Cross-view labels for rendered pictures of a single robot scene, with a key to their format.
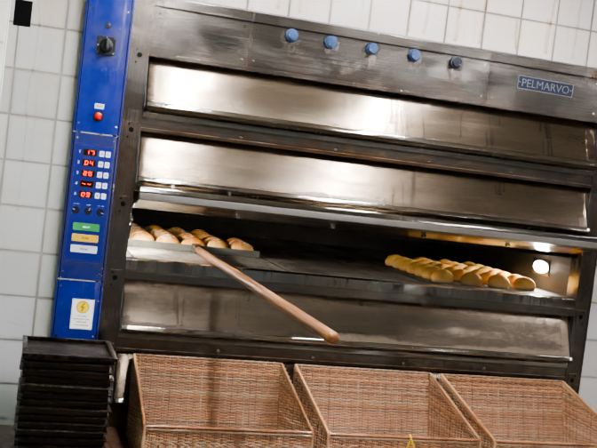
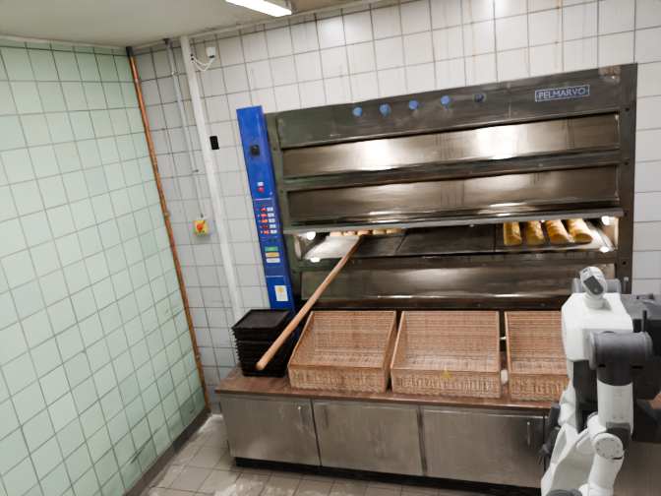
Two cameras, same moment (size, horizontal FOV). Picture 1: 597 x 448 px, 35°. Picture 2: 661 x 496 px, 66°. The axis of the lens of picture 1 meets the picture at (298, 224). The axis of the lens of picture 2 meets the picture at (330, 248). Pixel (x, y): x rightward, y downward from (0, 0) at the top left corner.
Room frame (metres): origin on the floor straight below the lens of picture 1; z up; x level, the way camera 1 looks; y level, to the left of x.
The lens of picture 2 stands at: (0.88, -1.39, 2.09)
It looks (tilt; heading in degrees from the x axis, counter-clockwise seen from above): 15 degrees down; 35
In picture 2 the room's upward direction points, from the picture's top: 8 degrees counter-clockwise
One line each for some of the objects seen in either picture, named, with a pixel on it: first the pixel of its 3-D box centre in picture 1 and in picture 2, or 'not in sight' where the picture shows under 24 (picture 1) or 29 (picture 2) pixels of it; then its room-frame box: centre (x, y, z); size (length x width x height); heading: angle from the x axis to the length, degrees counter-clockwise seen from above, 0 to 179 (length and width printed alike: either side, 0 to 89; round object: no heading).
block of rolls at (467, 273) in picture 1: (457, 271); (543, 226); (4.12, -0.72, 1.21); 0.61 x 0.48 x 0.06; 16
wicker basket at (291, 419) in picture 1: (217, 412); (344, 347); (3.13, 0.20, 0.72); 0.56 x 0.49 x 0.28; 106
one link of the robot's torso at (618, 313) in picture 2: not in sight; (614, 343); (2.60, -1.24, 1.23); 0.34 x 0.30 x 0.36; 14
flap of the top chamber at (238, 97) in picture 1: (386, 116); (433, 148); (3.54, -0.28, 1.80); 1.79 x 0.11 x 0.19; 106
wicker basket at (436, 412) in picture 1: (381, 420); (447, 350); (3.29, -0.37, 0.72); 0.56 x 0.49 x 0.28; 106
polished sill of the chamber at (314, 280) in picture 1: (363, 284); (442, 258); (3.57, -0.27, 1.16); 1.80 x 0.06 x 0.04; 106
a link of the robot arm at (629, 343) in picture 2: not in sight; (619, 356); (2.38, -1.27, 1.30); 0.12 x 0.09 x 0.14; 105
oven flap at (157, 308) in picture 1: (361, 322); (444, 281); (3.54, -0.28, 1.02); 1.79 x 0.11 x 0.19; 106
